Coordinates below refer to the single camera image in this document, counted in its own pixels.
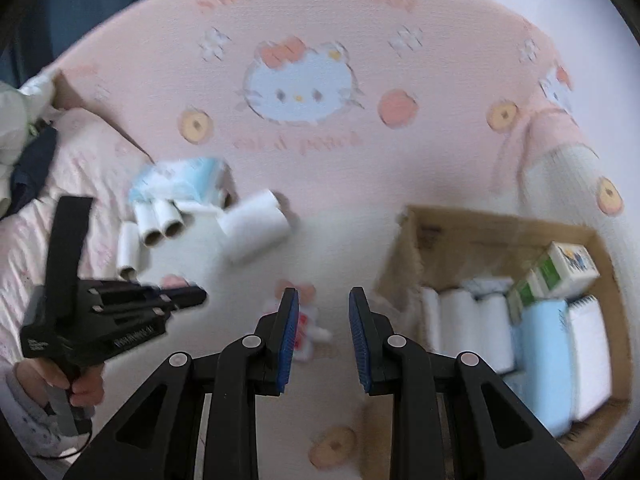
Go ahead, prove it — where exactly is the small white green box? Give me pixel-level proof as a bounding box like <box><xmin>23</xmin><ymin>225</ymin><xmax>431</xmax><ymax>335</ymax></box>
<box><xmin>506</xmin><ymin>269</ymin><xmax>549</xmax><ymax>312</ymax></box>

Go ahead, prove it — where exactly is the cartoon-print white green box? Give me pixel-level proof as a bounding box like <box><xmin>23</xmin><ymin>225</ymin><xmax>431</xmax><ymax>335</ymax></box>
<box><xmin>531</xmin><ymin>241</ymin><xmax>601</xmax><ymax>297</ymax></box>

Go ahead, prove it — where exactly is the pile of white paper rolls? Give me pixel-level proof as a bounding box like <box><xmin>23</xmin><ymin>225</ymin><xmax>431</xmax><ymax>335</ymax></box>
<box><xmin>136</xmin><ymin>199</ymin><xmax>222</xmax><ymax>249</ymax></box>

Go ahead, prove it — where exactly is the dark blue cloth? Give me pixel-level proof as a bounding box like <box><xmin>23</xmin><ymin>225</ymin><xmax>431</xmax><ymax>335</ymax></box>
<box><xmin>10</xmin><ymin>126</ymin><xmax>59</xmax><ymax>216</ymax></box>

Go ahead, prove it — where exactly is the white sachet with red print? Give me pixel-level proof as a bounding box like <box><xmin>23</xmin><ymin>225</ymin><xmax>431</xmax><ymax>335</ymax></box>
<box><xmin>264</xmin><ymin>294</ymin><xmax>332</xmax><ymax>362</ymax></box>

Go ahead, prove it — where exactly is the light blue notebook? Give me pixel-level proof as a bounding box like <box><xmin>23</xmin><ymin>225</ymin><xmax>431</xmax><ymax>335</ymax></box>
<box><xmin>519</xmin><ymin>299</ymin><xmax>574</xmax><ymax>437</ymax></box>

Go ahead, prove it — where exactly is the white spiral notepad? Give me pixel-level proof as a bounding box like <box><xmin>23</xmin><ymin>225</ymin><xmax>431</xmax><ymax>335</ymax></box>
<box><xmin>564</xmin><ymin>294</ymin><xmax>614</xmax><ymax>422</ymax></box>

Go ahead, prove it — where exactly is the pink cat-print blanket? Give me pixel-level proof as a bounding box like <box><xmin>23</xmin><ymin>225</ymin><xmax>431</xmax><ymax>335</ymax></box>
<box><xmin>50</xmin><ymin>0</ymin><xmax>631</xmax><ymax>480</ymax></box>

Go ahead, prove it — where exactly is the white cloth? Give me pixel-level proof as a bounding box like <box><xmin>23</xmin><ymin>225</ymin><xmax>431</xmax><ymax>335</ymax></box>
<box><xmin>0</xmin><ymin>70</ymin><xmax>57</xmax><ymax>216</ymax></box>

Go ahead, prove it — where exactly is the person's left forearm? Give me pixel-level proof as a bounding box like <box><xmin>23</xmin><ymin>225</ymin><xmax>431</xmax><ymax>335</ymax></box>
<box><xmin>0</xmin><ymin>372</ymin><xmax>66</xmax><ymax>467</ymax></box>

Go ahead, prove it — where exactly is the person's left hand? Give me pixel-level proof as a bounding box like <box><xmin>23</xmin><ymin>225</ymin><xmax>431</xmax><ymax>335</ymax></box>
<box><xmin>15</xmin><ymin>359</ymin><xmax>107</xmax><ymax>409</ymax></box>

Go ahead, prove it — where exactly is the pink floral bed sheet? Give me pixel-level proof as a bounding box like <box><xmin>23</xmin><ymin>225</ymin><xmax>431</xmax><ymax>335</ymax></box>
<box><xmin>0</xmin><ymin>107</ymin><xmax>156</xmax><ymax>466</ymax></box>

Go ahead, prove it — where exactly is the dark teal fabric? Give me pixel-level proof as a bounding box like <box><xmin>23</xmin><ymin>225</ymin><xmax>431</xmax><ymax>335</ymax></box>
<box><xmin>0</xmin><ymin>0</ymin><xmax>236</xmax><ymax>86</ymax></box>

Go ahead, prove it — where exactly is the white paper roll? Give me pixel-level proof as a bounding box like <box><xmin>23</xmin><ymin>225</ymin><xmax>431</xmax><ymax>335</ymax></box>
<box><xmin>439</xmin><ymin>288</ymin><xmax>482</xmax><ymax>361</ymax></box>
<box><xmin>116</xmin><ymin>221</ymin><xmax>141</xmax><ymax>281</ymax></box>
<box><xmin>421</xmin><ymin>287</ymin><xmax>443</xmax><ymax>353</ymax></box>
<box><xmin>219</xmin><ymin>189</ymin><xmax>292</xmax><ymax>263</ymax></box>
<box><xmin>476</xmin><ymin>296</ymin><xmax>517</xmax><ymax>373</ymax></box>

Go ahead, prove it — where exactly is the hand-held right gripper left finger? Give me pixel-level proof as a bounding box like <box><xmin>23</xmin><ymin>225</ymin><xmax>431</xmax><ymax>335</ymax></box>
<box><xmin>62</xmin><ymin>287</ymin><xmax>300</xmax><ymax>480</ymax></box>

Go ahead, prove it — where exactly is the blue tissue packet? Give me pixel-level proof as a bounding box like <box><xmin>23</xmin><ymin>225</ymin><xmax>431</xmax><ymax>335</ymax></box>
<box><xmin>126</xmin><ymin>156</ymin><xmax>234</xmax><ymax>209</ymax></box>

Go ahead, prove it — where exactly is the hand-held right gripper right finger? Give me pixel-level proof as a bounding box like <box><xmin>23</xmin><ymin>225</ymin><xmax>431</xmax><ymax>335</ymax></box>
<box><xmin>348</xmin><ymin>286</ymin><xmax>566</xmax><ymax>480</ymax></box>

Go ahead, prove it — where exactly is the brown cardboard box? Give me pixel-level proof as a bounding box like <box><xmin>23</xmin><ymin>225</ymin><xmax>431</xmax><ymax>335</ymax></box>
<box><xmin>375</xmin><ymin>204</ymin><xmax>632</xmax><ymax>461</ymax></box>

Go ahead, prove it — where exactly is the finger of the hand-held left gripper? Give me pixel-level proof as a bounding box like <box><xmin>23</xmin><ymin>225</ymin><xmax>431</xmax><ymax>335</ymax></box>
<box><xmin>145</xmin><ymin>284</ymin><xmax>209</xmax><ymax>300</ymax></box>
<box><xmin>147</xmin><ymin>298</ymin><xmax>207</xmax><ymax>316</ymax></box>

